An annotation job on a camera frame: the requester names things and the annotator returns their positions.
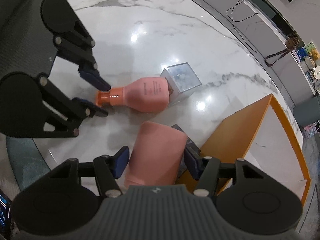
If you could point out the dark green stool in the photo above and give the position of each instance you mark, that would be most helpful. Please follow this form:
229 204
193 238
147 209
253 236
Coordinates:
307 112

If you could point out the orange-rimmed white storage box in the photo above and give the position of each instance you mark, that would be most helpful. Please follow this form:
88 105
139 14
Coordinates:
240 130

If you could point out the pile of plush toys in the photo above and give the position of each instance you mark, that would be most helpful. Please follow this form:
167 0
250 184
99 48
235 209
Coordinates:
308 55

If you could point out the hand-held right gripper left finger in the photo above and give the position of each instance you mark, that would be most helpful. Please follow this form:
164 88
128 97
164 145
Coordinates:
120 163

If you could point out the pink bottle with orange cap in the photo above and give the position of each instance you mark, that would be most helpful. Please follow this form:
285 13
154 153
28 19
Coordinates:
147 95

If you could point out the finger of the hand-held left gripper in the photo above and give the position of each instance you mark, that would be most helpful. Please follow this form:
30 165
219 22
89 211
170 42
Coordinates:
96 80
93 110

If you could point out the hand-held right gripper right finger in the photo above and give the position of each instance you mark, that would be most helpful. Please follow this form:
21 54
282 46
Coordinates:
193 165

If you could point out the peach pink tube bottle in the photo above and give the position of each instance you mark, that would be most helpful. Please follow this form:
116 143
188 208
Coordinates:
155 155

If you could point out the clear plastic cube box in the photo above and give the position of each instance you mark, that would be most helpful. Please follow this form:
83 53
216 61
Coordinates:
183 80

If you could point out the dark grey box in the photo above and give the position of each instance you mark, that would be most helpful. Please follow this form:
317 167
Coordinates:
192 143

